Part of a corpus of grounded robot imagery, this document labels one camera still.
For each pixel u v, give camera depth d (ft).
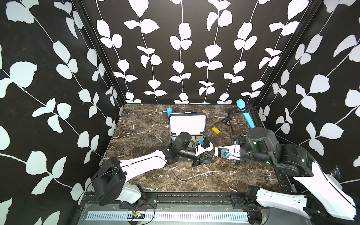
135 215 2.32
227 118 3.32
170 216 2.30
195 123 3.01
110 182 1.36
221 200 2.48
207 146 1.93
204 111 3.81
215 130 3.42
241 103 2.82
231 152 1.47
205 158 2.08
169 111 3.73
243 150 1.59
